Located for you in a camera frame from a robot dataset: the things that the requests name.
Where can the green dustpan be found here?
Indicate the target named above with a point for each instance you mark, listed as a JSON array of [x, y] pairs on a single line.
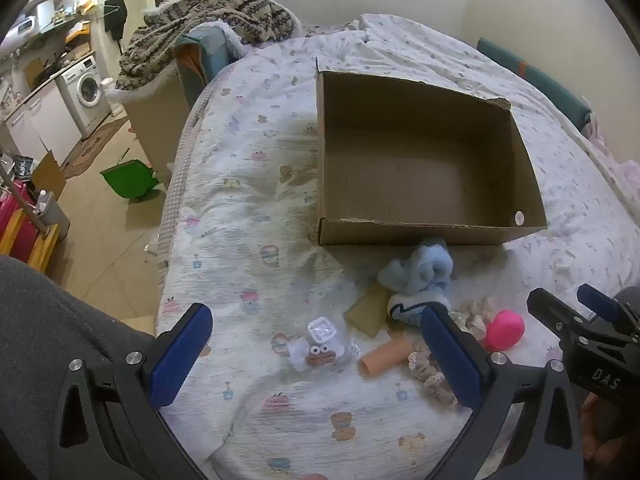
[[130, 180]]

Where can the flat cardboard piece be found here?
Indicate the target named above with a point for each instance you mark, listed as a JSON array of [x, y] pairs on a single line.
[[50, 175]]

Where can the pink ball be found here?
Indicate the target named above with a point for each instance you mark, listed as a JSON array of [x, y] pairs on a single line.
[[505, 330]]

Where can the brown cardboard box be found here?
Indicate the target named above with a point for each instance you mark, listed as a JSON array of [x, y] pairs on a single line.
[[420, 160]]

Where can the pink cloth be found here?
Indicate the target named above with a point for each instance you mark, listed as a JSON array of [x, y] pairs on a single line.
[[620, 160]]

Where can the pink and yellow rack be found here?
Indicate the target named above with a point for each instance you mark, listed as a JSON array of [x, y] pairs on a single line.
[[20, 230]]

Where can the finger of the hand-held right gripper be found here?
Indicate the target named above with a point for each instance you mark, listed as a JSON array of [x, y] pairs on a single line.
[[597, 302], [552, 310]]

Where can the brown patterned rug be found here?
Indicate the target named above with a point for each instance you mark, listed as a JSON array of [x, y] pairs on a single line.
[[95, 147]]

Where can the teal bed side pad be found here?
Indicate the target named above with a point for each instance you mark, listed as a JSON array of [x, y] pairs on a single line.
[[540, 82]]

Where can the light blue fluffy sock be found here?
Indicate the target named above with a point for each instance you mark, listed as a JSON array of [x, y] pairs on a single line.
[[420, 270]]

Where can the beige couch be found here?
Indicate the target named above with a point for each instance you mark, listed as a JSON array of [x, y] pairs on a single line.
[[155, 125]]

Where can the brown patterned knit blanket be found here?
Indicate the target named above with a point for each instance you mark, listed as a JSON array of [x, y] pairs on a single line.
[[210, 15]]

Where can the black hanging garment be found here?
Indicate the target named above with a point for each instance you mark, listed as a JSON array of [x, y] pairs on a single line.
[[116, 17]]

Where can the person's grey trouser leg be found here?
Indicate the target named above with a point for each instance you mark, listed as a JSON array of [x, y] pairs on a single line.
[[50, 320]]

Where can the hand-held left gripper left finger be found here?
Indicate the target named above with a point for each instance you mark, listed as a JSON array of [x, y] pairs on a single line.
[[180, 355]]

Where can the white kitchen cabinet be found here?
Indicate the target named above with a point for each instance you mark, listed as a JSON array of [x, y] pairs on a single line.
[[40, 125]]

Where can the white printed bed quilt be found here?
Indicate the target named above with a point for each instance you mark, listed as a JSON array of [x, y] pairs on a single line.
[[250, 185]]

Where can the person's right hand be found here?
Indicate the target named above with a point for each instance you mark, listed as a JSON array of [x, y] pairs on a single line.
[[592, 430]]

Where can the small cardboard piece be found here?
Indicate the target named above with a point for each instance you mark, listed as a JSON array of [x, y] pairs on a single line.
[[367, 312]]

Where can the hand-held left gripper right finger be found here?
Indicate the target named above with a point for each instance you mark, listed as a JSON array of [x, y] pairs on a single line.
[[450, 360]]

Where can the teal cushion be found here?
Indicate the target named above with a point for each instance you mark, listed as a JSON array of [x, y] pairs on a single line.
[[200, 60]]

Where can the beige lace scrunchie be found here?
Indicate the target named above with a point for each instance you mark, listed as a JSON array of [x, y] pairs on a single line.
[[430, 377]]

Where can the white washing machine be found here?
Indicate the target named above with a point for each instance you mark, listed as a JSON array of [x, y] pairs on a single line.
[[85, 92]]

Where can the grey bin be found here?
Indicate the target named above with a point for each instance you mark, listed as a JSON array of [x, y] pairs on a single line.
[[55, 217]]

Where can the orange tube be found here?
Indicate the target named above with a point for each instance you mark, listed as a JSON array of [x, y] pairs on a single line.
[[385, 357]]

